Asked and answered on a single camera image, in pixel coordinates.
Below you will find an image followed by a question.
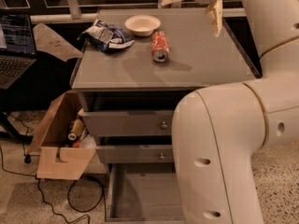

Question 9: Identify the red coke can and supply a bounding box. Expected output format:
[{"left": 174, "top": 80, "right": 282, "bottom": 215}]
[{"left": 151, "top": 31, "right": 170, "bottom": 63}]

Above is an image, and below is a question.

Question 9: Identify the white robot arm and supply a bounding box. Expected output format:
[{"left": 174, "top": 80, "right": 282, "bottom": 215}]
[{"left": 172, "top": 0, "right": 299, "bottom": 224}]

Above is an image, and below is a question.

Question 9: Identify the grey drawer cabinet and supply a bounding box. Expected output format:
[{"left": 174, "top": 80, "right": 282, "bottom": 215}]
[{"left": 69, "top": 7, "right": 262, "bottom": 173}]

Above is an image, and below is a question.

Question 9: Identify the grey top drawer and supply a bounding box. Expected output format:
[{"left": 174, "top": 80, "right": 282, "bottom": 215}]
[{"left": 82, "top": 110, "right": 173, "bottom": 137}]

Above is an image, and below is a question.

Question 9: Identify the grey middle drawer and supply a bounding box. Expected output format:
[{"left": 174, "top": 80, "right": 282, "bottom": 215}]
[{"left": 96, "top": 145, "right": 173, "bottom": 163}]

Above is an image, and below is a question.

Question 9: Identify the grey open bottom drawer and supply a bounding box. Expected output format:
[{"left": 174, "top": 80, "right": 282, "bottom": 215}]
[{"left": 105, "top": 163, "right": 184, "bottom": 224}]

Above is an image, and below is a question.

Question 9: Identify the white paper bowl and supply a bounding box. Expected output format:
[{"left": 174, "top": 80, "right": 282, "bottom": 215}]
[{"left": 125, "top": 15, "right": 161, "bottom": 36}]

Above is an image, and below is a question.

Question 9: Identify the blue white chip bag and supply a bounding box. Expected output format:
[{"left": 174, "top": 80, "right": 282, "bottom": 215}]
[{"left": 79, "top": 20, "right": 135, "bottom": 52}]

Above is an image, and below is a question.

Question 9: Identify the yellow bottle in box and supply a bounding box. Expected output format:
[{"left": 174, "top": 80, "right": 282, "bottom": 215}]
[{"left": 68, "top": 119, "right": 84, "bottom": 141}]

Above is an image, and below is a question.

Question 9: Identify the black laptop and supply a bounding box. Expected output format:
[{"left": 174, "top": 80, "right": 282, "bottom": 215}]
[{"left": 0, "top": 9, "right": 37, "bottom": 90}]

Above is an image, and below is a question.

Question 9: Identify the brown cardboard box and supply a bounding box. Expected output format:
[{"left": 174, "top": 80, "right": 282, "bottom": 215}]
[{"left": 26, "top": 91, "right": 95, "bottom": 180}]

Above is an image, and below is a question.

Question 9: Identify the white window rail frame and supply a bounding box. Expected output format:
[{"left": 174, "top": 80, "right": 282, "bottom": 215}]
[{"left": 31, "top": 0, "right": 245, "bottom": 23}]

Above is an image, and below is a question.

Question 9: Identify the black floor cable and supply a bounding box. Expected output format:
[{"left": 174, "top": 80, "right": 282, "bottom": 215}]
[{"left": 0, "top": 112, "right": 107, "bottom": 224}]

